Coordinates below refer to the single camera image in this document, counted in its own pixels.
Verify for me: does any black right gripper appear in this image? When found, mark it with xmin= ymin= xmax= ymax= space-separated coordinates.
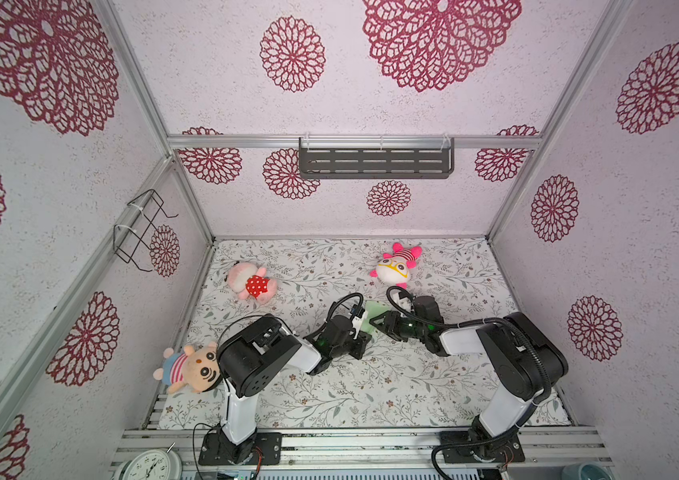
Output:
xmin=368 ymin=311 xmax=427 ymax=342

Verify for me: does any light green paper sheet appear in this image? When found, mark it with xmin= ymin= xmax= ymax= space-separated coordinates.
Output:
xmin=351 ymin=300 xmax=391 ymax=343

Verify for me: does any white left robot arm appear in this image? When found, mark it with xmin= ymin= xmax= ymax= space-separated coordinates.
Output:
xmin=217 ymin=306 xmax=371 ymax=447

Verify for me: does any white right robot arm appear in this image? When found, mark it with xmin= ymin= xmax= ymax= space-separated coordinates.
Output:
xmin=369 ymin=311 xmax=569 ymax=440

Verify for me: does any white pink owl plush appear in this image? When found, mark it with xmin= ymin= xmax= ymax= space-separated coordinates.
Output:
xmin=369 ymin=242 xmax=423 ymax=288

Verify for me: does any pink plush red dotted dress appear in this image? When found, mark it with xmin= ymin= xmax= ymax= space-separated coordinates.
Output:
xmin=226 ymin=262 xmax=278 ymax=305

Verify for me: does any striped hat doll plush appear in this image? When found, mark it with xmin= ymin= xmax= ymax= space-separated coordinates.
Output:
xmin=152 ymin=342 xmax=222 ymax=394

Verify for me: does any white analog clock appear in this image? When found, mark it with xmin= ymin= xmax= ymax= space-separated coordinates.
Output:
xmin=111 ymin=443 xmax=183 ymax=480

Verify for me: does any teal cup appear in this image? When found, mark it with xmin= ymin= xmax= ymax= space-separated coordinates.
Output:
xmin=561 ymin=463 xmax=613 ymax=480

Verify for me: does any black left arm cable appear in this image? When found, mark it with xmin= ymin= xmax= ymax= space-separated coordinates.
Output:
xmin=191 ymin=292 xmax=365 ymax=480

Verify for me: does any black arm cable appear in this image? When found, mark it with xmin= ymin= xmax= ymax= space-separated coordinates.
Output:
xmin=191 ymin=292 xmax=365 ymax=480
xmin=385 ymin=285 xmax=553 ymax=480

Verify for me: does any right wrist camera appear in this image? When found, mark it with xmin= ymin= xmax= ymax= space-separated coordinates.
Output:
xmin=413 ymin=295 xmax=445 ymax=325

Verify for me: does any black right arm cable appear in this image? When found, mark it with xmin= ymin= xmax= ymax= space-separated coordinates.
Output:
xmin=385 ymin=285 xmax=553 ymax=480

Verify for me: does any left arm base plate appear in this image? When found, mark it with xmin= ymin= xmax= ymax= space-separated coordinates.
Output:
xmin=198 ymin=429 xmax=282 ymax=466

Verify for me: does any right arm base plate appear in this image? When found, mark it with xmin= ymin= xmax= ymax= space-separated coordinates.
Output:
xmin=439 ymin=427 xmax=525 ymax=465

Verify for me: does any grey wall shelf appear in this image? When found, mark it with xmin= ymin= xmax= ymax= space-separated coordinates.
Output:
xmin=297 ymin=137 xmax=455 ymax=180

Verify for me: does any black wire wall rack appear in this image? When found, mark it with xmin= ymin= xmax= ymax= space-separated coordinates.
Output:
xmin=111 ymin=189 xmax=181 ymax=278

